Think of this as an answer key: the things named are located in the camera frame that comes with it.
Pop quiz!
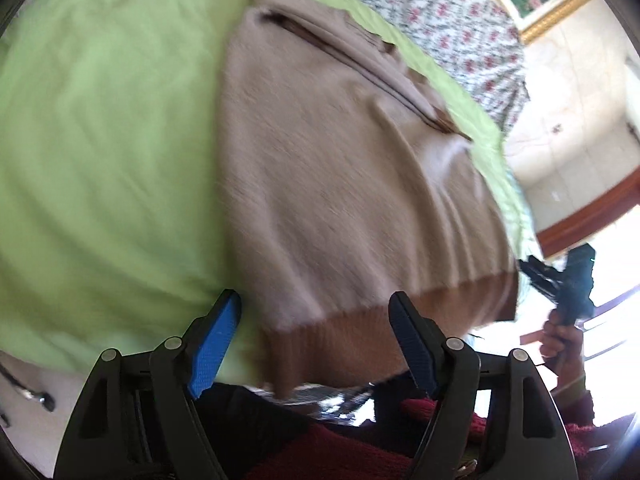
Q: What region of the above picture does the person's red knit sweater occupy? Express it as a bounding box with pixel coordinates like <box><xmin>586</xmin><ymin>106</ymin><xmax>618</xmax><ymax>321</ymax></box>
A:
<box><xmin>244</xmin><ymin>394</ymin><xmax>628</xmax><ymax>480</ymax></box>

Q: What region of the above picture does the person's right hand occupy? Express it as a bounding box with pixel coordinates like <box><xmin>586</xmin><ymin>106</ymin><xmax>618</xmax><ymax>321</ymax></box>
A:
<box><xmin>541</xmin><ymin>307</ymin><xmax>587</xmax><ymax>392</ymax></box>

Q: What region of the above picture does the beige knit sweater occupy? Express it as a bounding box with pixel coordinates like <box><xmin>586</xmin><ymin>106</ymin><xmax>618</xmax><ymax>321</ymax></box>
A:
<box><xmin>217</xmin><ymin>0</ymin><xmax>519</xmax><ymax>402</ymax></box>

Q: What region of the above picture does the person's right forearm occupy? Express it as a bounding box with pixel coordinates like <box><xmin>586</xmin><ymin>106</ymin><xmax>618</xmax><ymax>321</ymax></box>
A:
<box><xmin>552</xmin><ymin>374</ymin><xmax>597</xmax><ymax>428</ymax></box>

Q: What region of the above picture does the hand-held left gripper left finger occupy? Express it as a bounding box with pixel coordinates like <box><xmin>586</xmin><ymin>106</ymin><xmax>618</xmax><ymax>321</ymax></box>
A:
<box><xmin>53</xmin><ymin>289</ymin><xmax>243</xmax><ymax>480</ymax></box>

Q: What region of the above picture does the light green bed sheet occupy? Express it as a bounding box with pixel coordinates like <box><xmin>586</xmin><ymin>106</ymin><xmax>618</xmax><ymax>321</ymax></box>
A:
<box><xmin>0</xmin><ymin>0</ymin><xmax>540</xmax><ymax>392</ymax></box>

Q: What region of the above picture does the black cable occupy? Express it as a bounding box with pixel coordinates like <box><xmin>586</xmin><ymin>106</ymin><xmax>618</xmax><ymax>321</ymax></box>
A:
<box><xmin>0</xmin><ymin>364</ymin><xmax>57</xmax><ymax>413</ymax></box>

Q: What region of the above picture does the pink floral quilt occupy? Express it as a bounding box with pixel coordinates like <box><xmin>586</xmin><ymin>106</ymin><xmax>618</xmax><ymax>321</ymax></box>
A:
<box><xmin>290</xmin><ymin>0</ymin><xmax>531</xmax><ymax>135</ymax></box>

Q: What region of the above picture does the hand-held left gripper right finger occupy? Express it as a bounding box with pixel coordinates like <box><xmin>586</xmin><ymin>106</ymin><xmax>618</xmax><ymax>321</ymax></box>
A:
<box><xmin>388</xmin><ymin>291</ymin><xmax>581</xmax><ymax>480</ymax></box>

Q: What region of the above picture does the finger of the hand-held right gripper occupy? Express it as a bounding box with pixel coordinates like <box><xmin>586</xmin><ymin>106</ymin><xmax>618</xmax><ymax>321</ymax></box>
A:
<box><xmin>517</xmin><ymin>256</ymin><xmax>566</xmax><ymax>306</ymax></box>

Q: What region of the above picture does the brown wooden skirting board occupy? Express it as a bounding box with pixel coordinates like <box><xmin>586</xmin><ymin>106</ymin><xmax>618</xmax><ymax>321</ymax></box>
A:
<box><xmin>536</xmin><ymin>166</ymin><xmax>640</xmax><ymax>259</ymax></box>

